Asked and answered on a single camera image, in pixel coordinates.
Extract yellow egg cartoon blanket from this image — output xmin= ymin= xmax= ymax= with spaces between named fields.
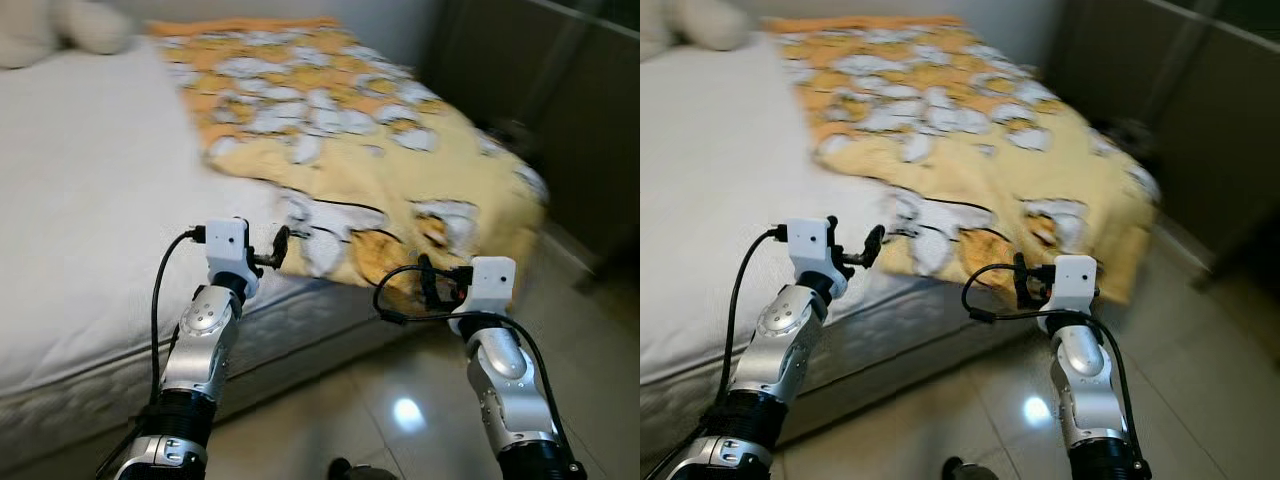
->
xmin=148 ymin=18 xmax=549 ymax=306
xmin=765 ymin=15 xmax=1163 ymax=306

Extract white quilted mattress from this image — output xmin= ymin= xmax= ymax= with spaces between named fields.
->
xmin=640 ymin=38 xmax=1001 ymax=441
xmin=0 ymin=40 xmax=401 ymax=441

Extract black bag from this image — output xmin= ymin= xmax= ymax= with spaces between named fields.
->
xmin=1095 ymin=118 xmax=1156 ymax=151
xmin=487 ymin=118 xmax=541 ymax=151

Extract grey brown sliding wardrobe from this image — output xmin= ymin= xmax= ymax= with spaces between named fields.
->
xmin=1060 ymin=0 xmax=1280 ymax=271
xmin=430 ymin=0 xmax=641 ymax=263

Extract cream plush toy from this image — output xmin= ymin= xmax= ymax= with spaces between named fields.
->
xmin=640 ymin=0 xmax=753 ymax=59
xmin=0 ymin=0 xmax=136 ymax=69

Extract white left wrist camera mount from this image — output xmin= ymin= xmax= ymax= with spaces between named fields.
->
xmin=203 ymin=218 xmax=253 ymax=279
xmin=785 ymin=218 xmax=841 ymax=279

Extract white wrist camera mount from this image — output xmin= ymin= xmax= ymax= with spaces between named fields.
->
xmin=785 ymin=218 xmax=841 ymax=279
xmin=1050 ymin=255 xmax=1099 ymax=311
xmin=468 ymin=257 xmax=517 ymax=313
xmin=203 ymin=218 xmax=253 ymax=279

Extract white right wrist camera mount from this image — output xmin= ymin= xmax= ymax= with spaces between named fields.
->
xmin=1050 ymin=255 xmax=1099 ymax=311
xmin=468 ymin=257 xmax=517 ymax=313

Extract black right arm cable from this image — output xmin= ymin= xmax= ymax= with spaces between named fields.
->
xmin=372 ymin=263 xmax=576 ymax=466
xmin=961 ymin=260 xmax=1141 ymax=461

